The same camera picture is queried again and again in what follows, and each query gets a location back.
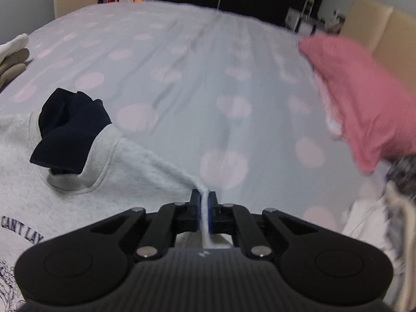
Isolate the beige padded headboard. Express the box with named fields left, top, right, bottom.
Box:
left=340, top=0, right=416, bottom=67

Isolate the navy cloth in collar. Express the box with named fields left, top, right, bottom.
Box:
left=29, top=88, right=113, bottom=176

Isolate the folded beige garment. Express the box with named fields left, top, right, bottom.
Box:
left=0, top=49, right=30, bottom=89

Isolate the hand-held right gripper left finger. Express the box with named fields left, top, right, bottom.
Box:
left=87, top=189, right=201, bottom=262

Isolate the pale pink pillow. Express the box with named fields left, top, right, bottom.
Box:
left=311, top=70, right=346, bottom=141

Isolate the light grey printed sweatshirt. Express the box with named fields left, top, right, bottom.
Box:
left=0, top=112, right=212, bottom=312

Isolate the white nightstand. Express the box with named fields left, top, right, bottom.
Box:
left=285, top=6, right=342, bottom=37

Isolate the dark patterned cloth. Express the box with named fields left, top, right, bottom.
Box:
left=385, top=154, right=416, bottom=199

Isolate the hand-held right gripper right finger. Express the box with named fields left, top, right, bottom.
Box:
left=208, top=190, right=326, bottom=262

